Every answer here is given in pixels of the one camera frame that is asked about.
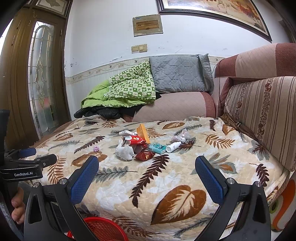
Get small pink wrapper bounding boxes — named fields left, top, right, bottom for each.
left=93, top=146, right=100, bottom=152

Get white plastic bag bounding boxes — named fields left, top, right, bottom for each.
left=115, top=139, right=134, bottom=161

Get red snack wrapper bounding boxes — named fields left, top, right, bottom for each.
left=123, top=135, right=147, bottom=146

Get clear plastic bag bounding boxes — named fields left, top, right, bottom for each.
left=171, top=128, right=192, bottom=143

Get small white bottle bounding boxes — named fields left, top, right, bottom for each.
left=166, top=142, right=182, bottom=153

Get dark red foil wrapper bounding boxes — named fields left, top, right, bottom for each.
left=135, top=150, right=155, bottom=162

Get orange cardboard box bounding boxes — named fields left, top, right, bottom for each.
left=137, top=123, right=151, bottom=144

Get teal small box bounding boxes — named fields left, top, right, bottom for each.
left=148, top=143, right=166, bottom=155

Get red mesh trash basket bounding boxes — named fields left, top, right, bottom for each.
left=67, top=216, right=129, bottom=241

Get person's left hand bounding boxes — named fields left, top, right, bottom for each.
left=11, top=187, right=26, bottom=225

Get orange cartoon floor mat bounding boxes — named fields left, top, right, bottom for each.
left=269, top=180, right=295, bottom=232

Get wooden glass door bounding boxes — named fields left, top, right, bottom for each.
left=1, top=1, right=72, bottom=149

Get white tube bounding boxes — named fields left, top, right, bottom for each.
left=118, top=130, right=137, bottom=136

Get leaf-pattern fleece blanket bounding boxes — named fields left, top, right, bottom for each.
left=35, top=117, right=290, bottom=240

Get striped sofa back cushion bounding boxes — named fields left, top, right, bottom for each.
left=224, top=76, right=295, bottom=171

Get green patterned quilt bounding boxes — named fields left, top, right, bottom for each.
left=81, top=61, right=156, bottom=108

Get pink sofa armrest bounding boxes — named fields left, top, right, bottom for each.
left=123, top=92, right=216, bottom=123

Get grey quilted pillow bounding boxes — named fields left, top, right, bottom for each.
left=149, top=54, right=214, bottom=94

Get pink sofa backrest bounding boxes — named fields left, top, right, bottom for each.
left=215, top=43, right=296, bottom=79

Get framed painting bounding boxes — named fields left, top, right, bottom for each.
left=157, top=0, right=272, bottom=42

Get beige wall switch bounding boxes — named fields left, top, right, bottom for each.
left=131, top=44, right=147, bottom=53

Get wall electrical panel box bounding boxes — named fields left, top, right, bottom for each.
left=132, top=15, right=163, bottom=37

